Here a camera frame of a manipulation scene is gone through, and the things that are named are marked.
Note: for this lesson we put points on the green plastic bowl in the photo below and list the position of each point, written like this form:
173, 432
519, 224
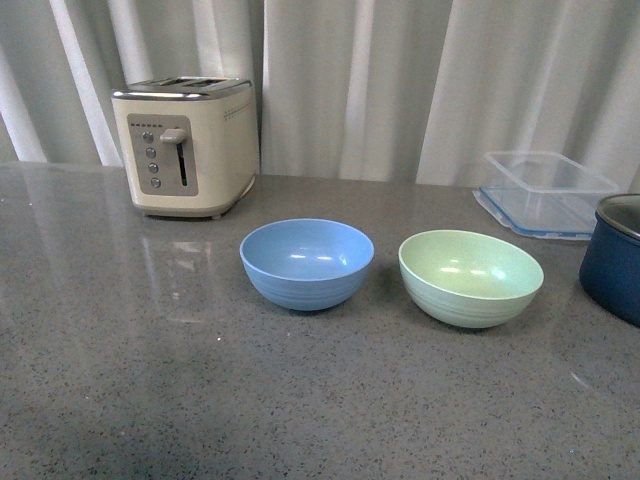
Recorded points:
468, 279

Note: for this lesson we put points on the blue plastic bowl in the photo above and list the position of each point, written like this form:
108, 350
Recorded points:
306, 264

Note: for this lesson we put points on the white pleated curtain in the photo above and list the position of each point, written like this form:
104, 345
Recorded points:
411, 91

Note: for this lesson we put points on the cream two-slot toaster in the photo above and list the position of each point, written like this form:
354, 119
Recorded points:
189, 143

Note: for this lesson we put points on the clear plastic food container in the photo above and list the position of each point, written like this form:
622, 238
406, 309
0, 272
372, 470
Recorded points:
542, 194

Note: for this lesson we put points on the dark blue pot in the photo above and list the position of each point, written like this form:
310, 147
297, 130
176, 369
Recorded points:
609, 272

